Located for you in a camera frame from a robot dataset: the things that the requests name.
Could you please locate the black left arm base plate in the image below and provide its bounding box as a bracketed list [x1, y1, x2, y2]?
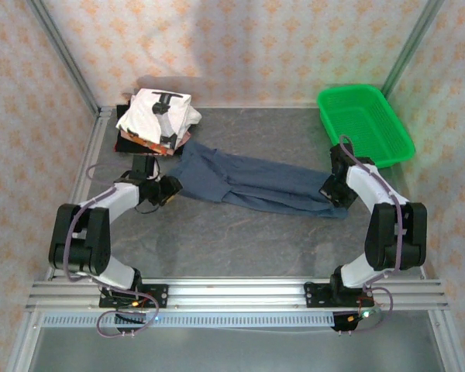
[98, 284, 168, 309]

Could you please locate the red patterned folded t-shirt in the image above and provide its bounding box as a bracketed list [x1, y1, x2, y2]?
[118, 129, 193, 157]

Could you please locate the aluminium mounting rail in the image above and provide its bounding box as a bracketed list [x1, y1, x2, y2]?
[26, 277, 450, 313]

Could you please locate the green plastic basket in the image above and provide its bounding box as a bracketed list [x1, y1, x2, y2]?
[316, 84, 417, 170]

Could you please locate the black electronics mount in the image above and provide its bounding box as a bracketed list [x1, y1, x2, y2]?
[331, 309, 374, 334]

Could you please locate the pile of folded clothes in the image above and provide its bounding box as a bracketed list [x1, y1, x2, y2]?
[115, 88, 202, 150]

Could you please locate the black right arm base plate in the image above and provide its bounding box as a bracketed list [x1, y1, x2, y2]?
[304, 281, 373, 309]

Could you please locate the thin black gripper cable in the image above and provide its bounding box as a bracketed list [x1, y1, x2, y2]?
[133, 200, 160, 215]

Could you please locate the aluminium table side rail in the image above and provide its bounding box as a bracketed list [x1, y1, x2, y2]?
[45, 108, 112, 281]

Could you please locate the grey slotted cable duct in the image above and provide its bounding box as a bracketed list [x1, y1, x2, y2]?
[42, 312, 336, 329]

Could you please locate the aluminium frame post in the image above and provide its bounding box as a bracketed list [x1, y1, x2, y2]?
[382, 0, 445, 98]
[26, 0, 102, 113]

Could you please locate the blue t-shirt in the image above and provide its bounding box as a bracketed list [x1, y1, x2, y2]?
[166, 139, 350, 220]

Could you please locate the black folded t-shirt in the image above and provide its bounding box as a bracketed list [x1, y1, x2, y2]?
[113, 101, 141, 154]

